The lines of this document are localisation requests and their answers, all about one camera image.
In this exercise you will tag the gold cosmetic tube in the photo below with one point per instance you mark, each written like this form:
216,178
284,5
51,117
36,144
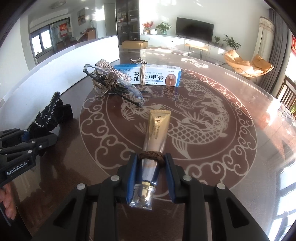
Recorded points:
151,159

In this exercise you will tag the wooden dining chair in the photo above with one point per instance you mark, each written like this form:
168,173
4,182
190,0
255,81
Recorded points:
287,93

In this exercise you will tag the white tv cabinet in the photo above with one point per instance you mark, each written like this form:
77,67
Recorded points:
178,43

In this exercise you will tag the white cardboard storage box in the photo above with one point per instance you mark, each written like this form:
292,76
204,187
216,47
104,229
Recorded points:
57,73

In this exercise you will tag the grey curtain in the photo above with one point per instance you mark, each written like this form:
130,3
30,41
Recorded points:
280,53

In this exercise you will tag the dark display cabinet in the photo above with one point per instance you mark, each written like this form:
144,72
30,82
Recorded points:
127,20

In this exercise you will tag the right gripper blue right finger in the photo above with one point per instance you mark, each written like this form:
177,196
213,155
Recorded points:
229,219

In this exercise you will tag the green potted plant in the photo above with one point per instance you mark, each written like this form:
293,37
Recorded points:
163,27
230,42

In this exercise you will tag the green potted plant right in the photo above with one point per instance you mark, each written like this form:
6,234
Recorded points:
230,42

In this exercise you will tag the white standing air conditioner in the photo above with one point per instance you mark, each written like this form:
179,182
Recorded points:
265,38

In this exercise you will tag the black knit glove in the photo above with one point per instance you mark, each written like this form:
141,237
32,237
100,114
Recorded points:
54,114

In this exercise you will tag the red wall decoration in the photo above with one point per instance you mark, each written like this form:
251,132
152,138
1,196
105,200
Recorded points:
293,46

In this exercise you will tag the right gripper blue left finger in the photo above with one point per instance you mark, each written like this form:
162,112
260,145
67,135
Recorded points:
72,219

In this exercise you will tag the brown cardboard box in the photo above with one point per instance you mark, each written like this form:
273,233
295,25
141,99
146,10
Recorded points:
134,44

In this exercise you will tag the rhinestone hair clip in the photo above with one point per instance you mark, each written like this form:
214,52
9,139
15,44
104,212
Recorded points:
106,79

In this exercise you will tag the wooden bench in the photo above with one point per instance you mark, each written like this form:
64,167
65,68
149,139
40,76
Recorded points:
201,48

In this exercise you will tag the black flat television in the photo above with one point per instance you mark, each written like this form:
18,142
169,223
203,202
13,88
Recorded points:
194,29

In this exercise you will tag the red flower vase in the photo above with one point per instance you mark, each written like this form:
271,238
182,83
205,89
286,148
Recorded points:
147,26

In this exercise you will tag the left hand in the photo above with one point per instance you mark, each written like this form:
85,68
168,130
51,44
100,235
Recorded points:
7,198

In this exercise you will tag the blue white ointment box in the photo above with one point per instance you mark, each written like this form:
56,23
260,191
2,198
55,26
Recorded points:
152,74

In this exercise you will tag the green potted plant left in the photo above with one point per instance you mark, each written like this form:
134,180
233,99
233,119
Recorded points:
163,27

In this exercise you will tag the orange lounge chair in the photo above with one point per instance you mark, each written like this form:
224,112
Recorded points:
251,69

